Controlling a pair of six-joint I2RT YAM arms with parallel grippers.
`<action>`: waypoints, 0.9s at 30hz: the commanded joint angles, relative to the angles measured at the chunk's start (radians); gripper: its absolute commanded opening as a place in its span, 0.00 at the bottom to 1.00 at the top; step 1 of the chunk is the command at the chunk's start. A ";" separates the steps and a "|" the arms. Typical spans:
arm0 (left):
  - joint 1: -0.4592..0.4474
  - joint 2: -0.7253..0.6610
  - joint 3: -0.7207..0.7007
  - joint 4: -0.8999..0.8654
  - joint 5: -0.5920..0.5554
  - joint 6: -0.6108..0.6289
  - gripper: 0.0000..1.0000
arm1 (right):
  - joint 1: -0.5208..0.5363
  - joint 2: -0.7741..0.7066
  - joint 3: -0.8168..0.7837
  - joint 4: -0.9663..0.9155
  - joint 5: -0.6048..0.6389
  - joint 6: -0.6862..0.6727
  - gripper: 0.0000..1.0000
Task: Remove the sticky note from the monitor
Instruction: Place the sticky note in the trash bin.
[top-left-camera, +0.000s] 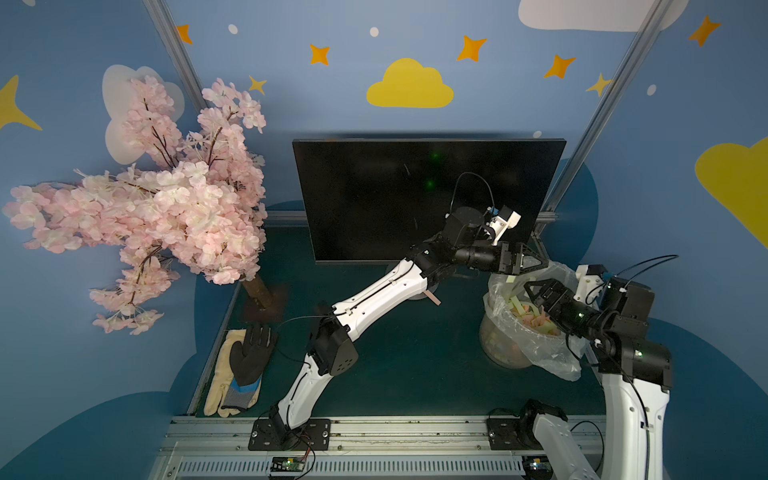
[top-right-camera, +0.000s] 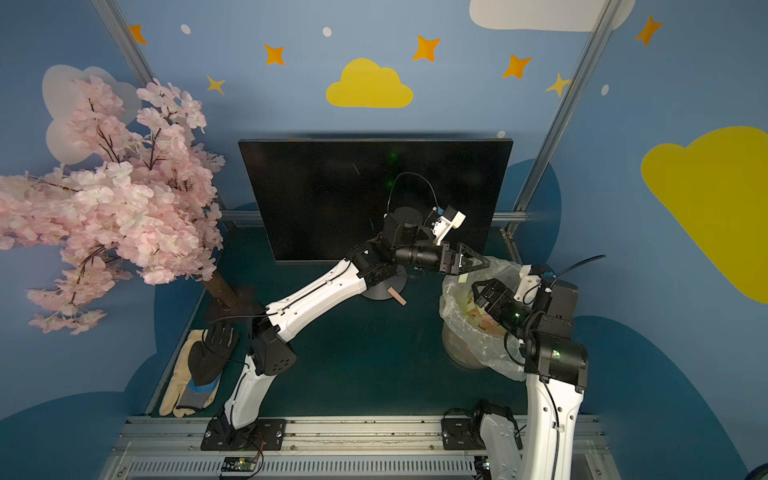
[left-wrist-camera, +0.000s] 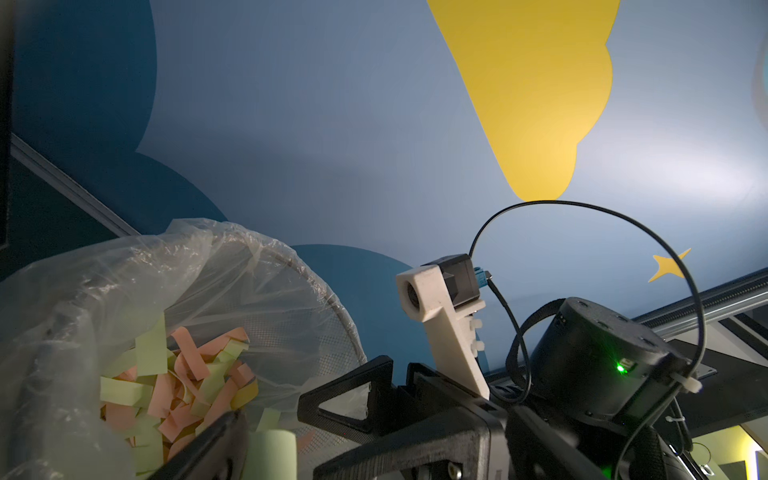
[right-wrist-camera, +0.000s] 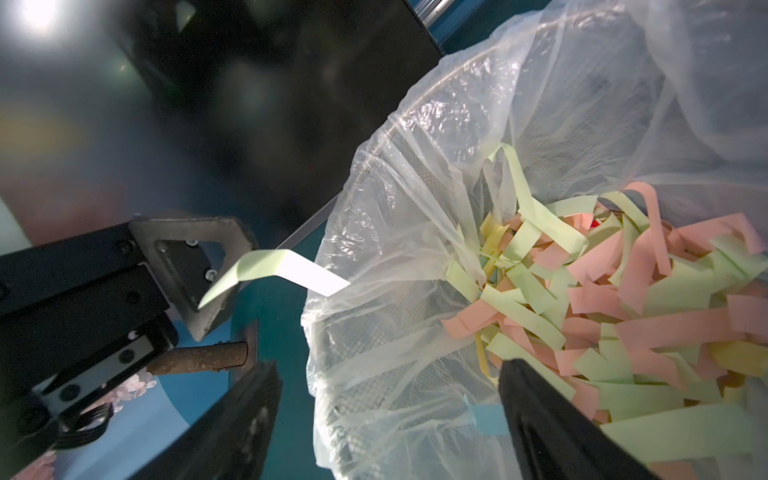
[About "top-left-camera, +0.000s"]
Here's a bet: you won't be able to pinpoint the pink sticky note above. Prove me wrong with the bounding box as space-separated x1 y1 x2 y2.
424 290 441 306

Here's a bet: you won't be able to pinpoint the black and beige work gloves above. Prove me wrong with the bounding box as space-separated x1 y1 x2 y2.
203 323 278 418

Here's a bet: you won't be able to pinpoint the black computer monitor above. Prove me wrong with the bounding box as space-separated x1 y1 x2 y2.
292 138 566 263

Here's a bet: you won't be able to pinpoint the left small circuit board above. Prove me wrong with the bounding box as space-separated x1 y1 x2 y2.
269 456 307 475

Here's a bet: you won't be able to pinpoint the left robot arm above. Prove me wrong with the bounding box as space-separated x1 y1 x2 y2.
269 206 548 440

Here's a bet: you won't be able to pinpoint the right aluminium frame post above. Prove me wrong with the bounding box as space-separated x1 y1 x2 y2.
542 0 674 215

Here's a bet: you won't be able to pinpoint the aluminium mounting rail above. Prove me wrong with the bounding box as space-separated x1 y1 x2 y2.
146 415 672 480

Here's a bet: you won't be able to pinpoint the brown tree trunk base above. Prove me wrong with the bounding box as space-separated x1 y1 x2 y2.
241 276 290 324

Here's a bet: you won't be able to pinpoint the round grey monitor stand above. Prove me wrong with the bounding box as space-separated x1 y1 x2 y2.
408 285 437 301

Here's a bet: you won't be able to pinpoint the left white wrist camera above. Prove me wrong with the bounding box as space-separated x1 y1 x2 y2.
487 205 521 246

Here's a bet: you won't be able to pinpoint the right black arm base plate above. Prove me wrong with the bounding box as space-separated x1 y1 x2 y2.
486 417 541 451

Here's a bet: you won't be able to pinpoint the left aluminium frame post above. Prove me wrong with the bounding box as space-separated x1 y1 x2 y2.
143 0 207 111

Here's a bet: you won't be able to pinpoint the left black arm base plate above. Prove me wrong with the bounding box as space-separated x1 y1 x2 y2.
247 418 332 451

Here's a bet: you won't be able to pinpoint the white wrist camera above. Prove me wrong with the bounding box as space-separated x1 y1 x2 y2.
487 205 521 246
574 264 607 305

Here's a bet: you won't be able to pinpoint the aluminium frame post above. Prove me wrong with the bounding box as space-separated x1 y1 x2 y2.
143 0 207 111
542 0 674 215

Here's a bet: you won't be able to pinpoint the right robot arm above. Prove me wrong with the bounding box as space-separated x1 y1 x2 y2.
518 277 673 479

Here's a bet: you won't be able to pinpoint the small circuit board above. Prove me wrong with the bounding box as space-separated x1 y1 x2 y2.
522 456 554 480
269 456 307 475

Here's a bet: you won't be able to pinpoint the pink cherry blossom tree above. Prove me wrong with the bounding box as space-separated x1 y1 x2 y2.
3 76 267 335

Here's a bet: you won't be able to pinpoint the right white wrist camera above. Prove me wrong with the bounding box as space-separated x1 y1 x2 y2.
574 264 607 305

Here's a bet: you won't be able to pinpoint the bin with clear plastic bag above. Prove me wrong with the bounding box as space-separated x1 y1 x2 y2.
479 262 587 382

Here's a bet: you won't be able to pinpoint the right small circuit board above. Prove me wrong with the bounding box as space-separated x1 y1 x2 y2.
522 456 554 480

